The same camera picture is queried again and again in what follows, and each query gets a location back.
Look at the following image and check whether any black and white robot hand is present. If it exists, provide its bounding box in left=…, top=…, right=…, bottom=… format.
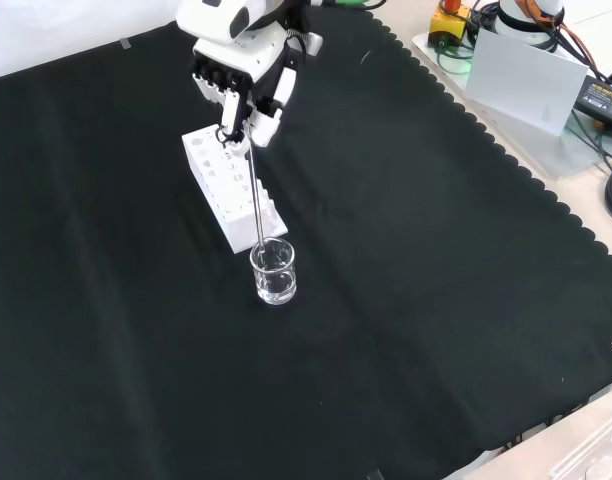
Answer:
left=175, top=0, right=313, bottom=154

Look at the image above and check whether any clear glass rod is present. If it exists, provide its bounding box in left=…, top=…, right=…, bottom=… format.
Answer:
left=244, top=142, right=269, bottom=261

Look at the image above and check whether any white test tube rack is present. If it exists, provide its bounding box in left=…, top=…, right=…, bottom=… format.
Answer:
left=181, top=124, right=290, bottom=254

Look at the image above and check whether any small clear glass beaker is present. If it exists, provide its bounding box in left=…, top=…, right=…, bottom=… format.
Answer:
left=248, top=237, right=297, bottom=307

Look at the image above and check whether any yellow stop button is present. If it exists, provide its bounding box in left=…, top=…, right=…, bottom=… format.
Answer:
left=429, top=0, right=472, bottom=43

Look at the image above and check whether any black bench cloth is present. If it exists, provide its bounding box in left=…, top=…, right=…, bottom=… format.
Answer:
left=0, top=4, right=612, bottom=480

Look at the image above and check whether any pale board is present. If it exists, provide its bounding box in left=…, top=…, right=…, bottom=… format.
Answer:
left=464, top=30, right=590, bottom=138

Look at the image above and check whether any black power adapter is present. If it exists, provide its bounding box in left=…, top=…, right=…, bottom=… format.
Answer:
left=572, top=74, right=612, bottom=127

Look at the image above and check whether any clear plastic case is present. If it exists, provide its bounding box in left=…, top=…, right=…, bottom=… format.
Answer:
left=548, top=397, right=612, bottom=480

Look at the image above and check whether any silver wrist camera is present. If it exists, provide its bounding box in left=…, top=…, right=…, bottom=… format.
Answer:
left=303, top=31, right=326, bottom=57

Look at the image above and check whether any thin green cable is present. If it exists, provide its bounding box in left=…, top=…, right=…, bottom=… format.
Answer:
left=434, top=38, right=476, bottom=77

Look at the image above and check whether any orange cable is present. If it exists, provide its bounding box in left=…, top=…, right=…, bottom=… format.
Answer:
left=520, top=0, right=603, bottom=69

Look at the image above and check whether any grey base plate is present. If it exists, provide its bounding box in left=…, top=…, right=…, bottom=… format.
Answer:
left=410, top=28, right=612, bottom=180

